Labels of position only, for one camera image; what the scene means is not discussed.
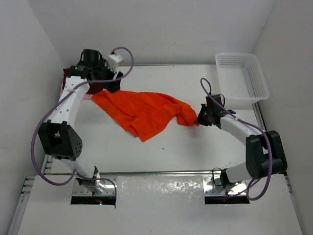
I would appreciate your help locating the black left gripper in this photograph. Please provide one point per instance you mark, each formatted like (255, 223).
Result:
(111, 86)

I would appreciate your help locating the pink t-shirt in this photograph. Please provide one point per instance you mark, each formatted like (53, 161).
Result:
(88, 97)

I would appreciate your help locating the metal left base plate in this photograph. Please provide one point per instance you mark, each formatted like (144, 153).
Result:
(88, 188)

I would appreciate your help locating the dark red t-shirt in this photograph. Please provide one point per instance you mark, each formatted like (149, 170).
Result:
(71, 83)

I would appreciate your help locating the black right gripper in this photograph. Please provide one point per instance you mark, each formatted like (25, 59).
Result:
(200, 120)

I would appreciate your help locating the metal base plate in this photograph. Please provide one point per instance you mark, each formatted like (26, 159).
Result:
(88, 188)
(212, 186)

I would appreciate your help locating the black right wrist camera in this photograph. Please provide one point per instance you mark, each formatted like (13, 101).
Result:
(215, 102)

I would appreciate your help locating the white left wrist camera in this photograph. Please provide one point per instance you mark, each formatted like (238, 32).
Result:
(115, 60)

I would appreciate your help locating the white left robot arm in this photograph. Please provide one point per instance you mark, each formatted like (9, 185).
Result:
(56, 129)

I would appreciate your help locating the white plastic basket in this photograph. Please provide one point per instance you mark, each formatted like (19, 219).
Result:
(241, 77)

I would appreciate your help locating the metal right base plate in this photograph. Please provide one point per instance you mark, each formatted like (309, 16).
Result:
(212, 186)

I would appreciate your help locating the orange t-shirt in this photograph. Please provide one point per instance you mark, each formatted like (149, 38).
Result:
(144, 114)

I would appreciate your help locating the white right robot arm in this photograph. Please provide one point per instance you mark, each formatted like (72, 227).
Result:
(264, 150)

